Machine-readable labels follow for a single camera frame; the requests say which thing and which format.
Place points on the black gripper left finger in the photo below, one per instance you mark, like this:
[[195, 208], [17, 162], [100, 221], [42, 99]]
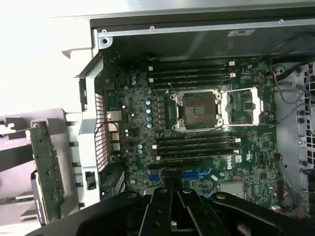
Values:
[[157, 216]]

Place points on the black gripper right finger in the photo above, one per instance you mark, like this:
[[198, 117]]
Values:
[[206, 221]]

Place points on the blue expansion slot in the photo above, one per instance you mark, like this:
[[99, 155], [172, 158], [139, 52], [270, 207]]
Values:
[[153, 178]]

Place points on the silver chipset heatsink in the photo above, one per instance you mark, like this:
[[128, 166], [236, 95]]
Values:
[[231, 189]]

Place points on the black RAM slot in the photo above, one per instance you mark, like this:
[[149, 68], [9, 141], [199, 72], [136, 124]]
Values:
[[197, 157], [197, 146], [192, 76], [197, 152], [192, 70], [192, 82], [192, 65], [197, 140]]

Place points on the CPU socket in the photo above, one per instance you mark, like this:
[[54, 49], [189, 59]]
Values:
[[197, 110]]

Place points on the green motherboard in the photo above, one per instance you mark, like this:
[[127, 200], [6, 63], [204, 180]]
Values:
[[137, 103]]

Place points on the thin metal locking lever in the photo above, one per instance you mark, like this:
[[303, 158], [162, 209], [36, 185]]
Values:
[[172, 88]]

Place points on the grey plastic parts rack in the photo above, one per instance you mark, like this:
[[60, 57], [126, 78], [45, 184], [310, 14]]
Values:
[[56, 115]]

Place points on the open black PC case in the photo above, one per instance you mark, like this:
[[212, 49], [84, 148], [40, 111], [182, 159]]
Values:
[[172, 46]]

